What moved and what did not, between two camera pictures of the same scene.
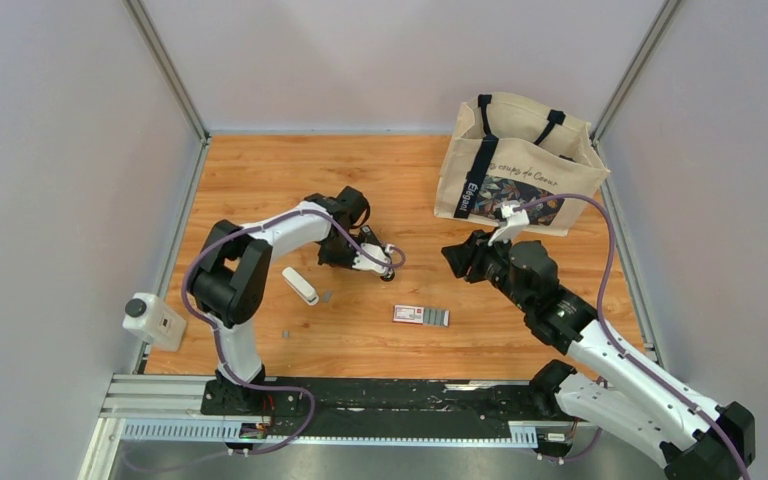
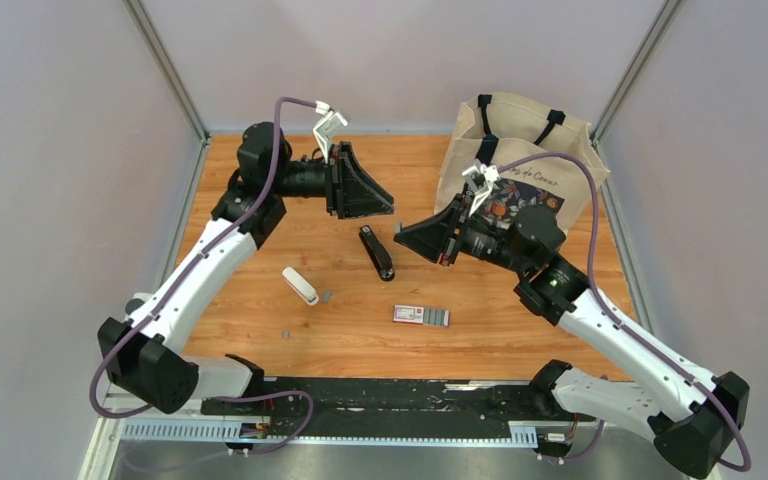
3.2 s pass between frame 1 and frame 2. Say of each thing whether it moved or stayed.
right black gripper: moved
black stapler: stayed
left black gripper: moved
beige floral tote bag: stayed
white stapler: stayed
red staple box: stayed
